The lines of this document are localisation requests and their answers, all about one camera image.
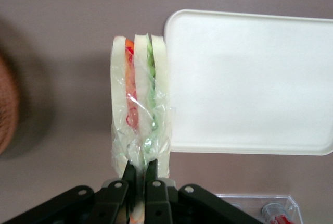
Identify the plastic-wrapped triangle sandwich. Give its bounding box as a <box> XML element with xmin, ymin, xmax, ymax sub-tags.
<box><xmin>109</xmin><ymin>33</ymin><xmax>175</xmax><ymax>224</ymax></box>

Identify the beige plastic tray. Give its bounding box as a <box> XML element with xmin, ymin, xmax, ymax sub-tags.
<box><xmin>163</xmin><ymin>9</ymin><xmax>333</xmax><ymax>156</ymax></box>

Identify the red cola bottle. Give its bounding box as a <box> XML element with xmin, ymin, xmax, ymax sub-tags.
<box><xmin>261</xmin><ymin>202</ymin><xmax>288</xmax><ymax>224</ymax></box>

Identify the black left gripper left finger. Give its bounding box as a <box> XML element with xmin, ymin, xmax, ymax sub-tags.
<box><xmin>0</xmin><ymin>161</ymin><xmax>137</xmax><ymax>224</ymax></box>

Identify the clear acrylic bottle rack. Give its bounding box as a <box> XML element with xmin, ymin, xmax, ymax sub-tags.
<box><xmin>214</xmin><ymin>193</ymin><xmax>303</xmax><ymax>224</ymax></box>

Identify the brown round wicker basket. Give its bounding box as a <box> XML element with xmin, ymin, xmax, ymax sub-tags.
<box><xmin>0</xmin><ymin>52</ymin><xmax>19</xmax><ymax>155</ymax></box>

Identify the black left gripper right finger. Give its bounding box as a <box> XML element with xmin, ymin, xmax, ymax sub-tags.
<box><xmin>144</xmin><ymin>158</ymin><xmax>262</xmax><ymax>224</ymax></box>

